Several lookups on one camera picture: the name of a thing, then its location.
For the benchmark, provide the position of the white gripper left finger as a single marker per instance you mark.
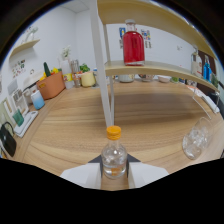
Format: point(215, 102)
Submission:
point(83, 175)

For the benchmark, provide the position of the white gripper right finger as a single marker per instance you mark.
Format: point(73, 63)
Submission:
point(145, 173)

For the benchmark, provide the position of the clear bottle with orange cap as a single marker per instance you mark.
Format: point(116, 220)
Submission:
point(114, 156)

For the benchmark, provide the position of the small green cup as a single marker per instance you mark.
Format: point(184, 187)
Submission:
point(18, 118)

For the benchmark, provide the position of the blue white cup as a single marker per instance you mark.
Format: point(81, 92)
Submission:
point(37, 100)

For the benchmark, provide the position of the clear glass with ice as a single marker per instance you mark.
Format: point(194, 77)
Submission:
point(196, 140)

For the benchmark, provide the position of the white flat tray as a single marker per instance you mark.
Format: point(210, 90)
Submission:
point(28, 123)

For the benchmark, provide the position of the black bag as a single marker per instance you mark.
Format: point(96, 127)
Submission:
point(7, 141)

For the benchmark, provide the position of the white bowl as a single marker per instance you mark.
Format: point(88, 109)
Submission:
point(164, 78)

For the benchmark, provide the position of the green potted plant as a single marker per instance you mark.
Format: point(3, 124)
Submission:
point(84, 68)

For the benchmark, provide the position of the white-framed wooden shelf rack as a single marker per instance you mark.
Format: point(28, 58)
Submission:
point(100, 66)

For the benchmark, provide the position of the clear bottle with red label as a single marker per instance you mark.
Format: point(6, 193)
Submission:
point(196, 65)

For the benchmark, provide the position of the red liquid glass bottle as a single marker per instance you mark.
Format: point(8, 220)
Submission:
point(133, 46)

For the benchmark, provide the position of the wooden wall shelf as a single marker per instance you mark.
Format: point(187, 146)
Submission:
point(25, 46)

